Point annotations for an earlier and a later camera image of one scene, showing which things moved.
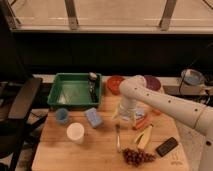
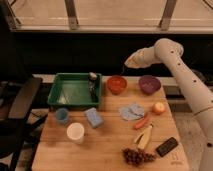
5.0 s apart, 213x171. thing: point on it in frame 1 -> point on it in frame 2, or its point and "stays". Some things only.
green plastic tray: x=73 y=89 stays
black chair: x=16 y=123 stays
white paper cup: x=75 y=132 stays
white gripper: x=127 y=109 -> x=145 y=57
